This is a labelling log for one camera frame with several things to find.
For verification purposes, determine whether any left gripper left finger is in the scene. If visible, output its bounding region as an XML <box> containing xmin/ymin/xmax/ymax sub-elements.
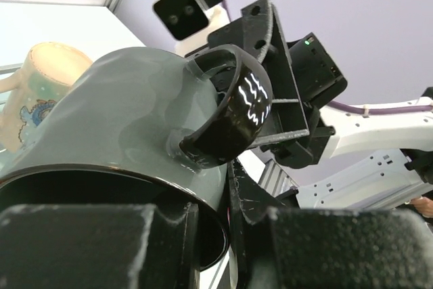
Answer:
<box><xmin>1</xmin><ymin>203</ymin><xmax>200</xmax><ymax>288</ymax></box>

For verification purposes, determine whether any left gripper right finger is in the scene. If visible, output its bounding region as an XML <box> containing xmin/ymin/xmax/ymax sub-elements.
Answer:
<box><xmin>227</xmin><ymin>160</ymin><xmax>432</xmax><ymax>288</ymax></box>

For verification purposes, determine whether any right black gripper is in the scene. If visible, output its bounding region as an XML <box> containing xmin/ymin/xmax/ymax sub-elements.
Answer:
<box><xmin>185</xmin><ymin>0</ymin><xmax>349</xmax><ymax>170</ymax></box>

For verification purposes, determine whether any dark grey mug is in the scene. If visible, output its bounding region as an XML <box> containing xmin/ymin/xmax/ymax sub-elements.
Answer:
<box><xmin>0</xmin><ymin>45</ymin><xmax>273</xmax><ymax>263</ymax></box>

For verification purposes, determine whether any beige printed mug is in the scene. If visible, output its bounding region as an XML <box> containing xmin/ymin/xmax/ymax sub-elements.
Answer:
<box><xmin>1</xmin><ymin>42</ymin><xmax>92</xmax><ymax>152</ymax></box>

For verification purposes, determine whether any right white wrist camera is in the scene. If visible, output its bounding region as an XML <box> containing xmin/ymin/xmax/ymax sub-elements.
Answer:
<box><xmin>152</xmin><ymin>0</ymin><xmax>231</xmax><ymax>57</ymax></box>

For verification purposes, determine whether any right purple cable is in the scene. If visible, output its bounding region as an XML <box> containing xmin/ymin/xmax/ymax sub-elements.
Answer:
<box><xmin>219</xmin><ymin>0</ymin><xmax>433</xmax><ymax>114</ymax></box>

